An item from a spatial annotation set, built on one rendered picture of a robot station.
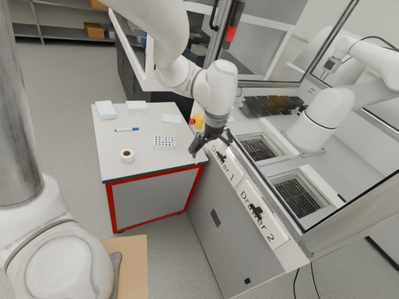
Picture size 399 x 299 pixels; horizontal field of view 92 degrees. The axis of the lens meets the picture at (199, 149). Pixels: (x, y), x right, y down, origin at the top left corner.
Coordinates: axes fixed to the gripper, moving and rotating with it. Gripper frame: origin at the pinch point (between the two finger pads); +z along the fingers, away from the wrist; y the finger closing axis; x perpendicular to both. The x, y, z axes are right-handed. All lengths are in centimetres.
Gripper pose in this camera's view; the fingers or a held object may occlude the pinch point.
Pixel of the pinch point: (209, 156)
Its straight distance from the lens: 86.4
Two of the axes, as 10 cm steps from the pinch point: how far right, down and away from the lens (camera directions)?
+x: -3.9, -7.0, 6.0
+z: -0.7, 6.7, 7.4
